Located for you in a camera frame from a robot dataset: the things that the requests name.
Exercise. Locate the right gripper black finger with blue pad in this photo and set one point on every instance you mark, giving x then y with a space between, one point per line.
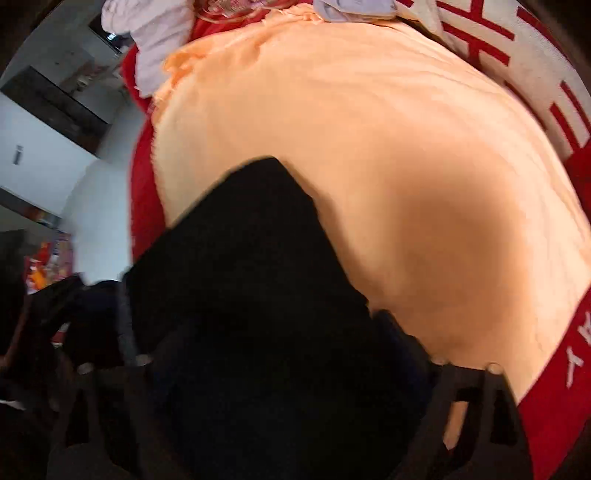
450 422

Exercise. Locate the black pants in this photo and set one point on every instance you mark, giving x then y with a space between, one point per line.
237 348

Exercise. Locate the cream orange blanket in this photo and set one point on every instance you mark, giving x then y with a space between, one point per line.
392 184

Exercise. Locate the pile of light clothes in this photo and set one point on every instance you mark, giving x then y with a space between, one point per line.
158 28

